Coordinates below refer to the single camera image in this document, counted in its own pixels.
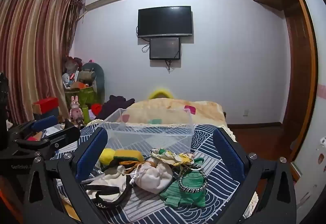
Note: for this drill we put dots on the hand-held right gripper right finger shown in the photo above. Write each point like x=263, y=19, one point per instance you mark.
x=228, y=156

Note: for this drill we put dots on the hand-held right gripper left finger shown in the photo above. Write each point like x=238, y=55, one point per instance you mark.
x=91, y=156

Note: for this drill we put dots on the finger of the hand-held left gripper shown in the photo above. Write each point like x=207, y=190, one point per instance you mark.
x=69, y=134
x=45, y=122

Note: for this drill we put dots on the white cloth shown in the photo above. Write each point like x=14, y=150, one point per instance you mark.
x=112, y=175

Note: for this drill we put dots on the yellow green sponge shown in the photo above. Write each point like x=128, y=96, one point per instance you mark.
x=130, y=155

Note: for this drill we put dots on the floral fabric scrunchie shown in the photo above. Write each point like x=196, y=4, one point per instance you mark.
x=173, y=156

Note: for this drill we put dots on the green knitted cloth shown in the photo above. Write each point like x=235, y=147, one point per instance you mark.
x=189, y=197

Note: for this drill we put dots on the clear plastic storage box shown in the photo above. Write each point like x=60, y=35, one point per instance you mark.
x=152, y=137

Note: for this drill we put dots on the red soft item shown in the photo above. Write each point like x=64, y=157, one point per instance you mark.
x=96, y=109

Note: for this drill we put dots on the red box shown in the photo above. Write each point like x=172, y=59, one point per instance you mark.
x=45, y=104

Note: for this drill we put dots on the pink bunny figure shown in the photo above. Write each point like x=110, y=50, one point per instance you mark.
x=76, y=112

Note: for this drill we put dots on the green bottle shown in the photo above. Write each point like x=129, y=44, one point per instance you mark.
x=85, y=114

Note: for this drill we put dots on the orange patterned ribbon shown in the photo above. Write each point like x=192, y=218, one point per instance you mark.
x=128, y=163

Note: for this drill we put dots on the green shopping bag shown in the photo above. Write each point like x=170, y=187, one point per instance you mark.
x=84, y=95

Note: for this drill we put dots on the blue wave-patterned blanket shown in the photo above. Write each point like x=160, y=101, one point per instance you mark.
x=219, y=201

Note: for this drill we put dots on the beige patchwork quilt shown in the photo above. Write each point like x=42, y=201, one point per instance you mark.
x=203, y=112

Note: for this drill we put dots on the dark purple cloth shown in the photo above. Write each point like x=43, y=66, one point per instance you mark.
x=113, y=106

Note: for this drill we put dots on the pile of plush toys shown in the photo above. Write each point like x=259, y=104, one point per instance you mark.
x=72, y=68

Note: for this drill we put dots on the striped brown curtain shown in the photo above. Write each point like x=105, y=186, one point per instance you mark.
x=33, y=55

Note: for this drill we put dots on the white door with stickers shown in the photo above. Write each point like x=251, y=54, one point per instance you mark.
x=315, y=137

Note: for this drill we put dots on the yellow fuzzy cushion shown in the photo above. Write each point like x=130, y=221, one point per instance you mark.
x=160, y=92

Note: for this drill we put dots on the wooden wardrobe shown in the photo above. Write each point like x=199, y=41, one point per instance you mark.
x=298, y=61

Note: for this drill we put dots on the white wall socket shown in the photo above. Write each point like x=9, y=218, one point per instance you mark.
x=245, y=112

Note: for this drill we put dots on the small black wall monitor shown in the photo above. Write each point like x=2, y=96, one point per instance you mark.
x=164, y=48

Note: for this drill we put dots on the large black wall television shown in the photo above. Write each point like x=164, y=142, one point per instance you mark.
x=165, y=21

